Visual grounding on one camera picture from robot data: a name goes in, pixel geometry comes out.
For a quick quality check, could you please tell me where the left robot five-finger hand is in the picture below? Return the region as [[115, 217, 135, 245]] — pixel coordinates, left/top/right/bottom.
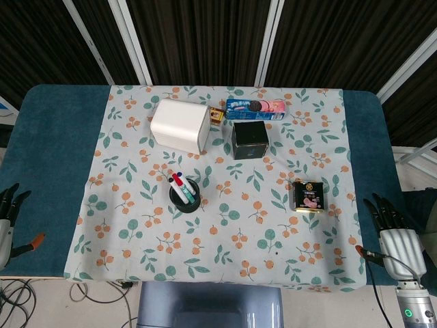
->
[[0, 182, 46, 271]]

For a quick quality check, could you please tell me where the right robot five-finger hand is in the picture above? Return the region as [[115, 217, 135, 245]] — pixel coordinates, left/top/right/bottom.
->
[[354, 193, 428, 282]]

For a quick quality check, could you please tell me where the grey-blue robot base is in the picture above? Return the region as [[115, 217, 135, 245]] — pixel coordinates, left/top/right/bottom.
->
[[136, 282, 285, 328]]

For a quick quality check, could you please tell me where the red-capped white marker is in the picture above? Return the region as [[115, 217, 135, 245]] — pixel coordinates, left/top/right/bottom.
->
[[172, 173, 195, 205]]

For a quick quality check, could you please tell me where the black mesh pen holder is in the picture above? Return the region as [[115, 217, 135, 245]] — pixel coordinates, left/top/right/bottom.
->
[[169, 180, 201, 215]]

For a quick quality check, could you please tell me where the blue cap marker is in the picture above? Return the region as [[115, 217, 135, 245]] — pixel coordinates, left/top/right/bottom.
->
[[177, 172, 198, 197]]

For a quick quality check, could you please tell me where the teal fabric table cover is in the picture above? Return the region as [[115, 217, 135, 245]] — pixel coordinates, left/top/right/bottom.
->
[[0, 84, 410, 287]]

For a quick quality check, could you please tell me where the black gold luncheon meat tin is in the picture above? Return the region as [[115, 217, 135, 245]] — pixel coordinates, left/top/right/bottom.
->
[[291, 180, 326, 215]]

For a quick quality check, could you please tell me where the white blue panel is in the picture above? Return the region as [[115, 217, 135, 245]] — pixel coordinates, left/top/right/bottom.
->
[[0, 95, 20, 119]]

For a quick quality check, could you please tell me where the floral orange-fruit tablecloth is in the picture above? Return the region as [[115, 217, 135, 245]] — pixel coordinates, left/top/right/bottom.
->
[[63, 84, 368, 295]]

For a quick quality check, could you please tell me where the black cardboard cube box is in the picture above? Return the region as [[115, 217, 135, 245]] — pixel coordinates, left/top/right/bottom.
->
[[231, 120, 270, 161]]

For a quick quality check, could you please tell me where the blue pink cookie box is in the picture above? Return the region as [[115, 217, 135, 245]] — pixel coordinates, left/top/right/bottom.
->
[[225, 98, 287, 122]]

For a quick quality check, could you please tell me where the white plastic storage box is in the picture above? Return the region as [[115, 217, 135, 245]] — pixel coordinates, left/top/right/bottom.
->
[[150, 98, 211, 155]]

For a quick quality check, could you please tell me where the small brown yellow box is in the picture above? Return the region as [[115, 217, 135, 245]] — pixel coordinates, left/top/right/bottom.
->
[[208, 107, 225, 124]]

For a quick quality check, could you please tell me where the black right hand cable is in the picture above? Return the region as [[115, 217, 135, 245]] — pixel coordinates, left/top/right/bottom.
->
[[363, 250, 394, 328]]

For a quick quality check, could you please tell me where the black floor cable bundle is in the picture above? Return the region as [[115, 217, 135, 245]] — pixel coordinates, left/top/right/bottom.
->
[[0, 278, 39, 328]]

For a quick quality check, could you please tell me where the aluminium frame profile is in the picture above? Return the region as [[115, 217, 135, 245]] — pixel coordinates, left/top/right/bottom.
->
[[391, 143, 437, 192]]

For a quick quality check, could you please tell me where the looped floor cable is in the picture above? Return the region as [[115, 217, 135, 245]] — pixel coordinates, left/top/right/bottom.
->
[[70, 279, 138, 328]]

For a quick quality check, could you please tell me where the white partition post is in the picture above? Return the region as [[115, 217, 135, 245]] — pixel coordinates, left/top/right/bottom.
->
[[108, 0, 153, 85], [254, 0, 285, 87], [62, 0, 114, 85], [376, 29, 437, 104]]

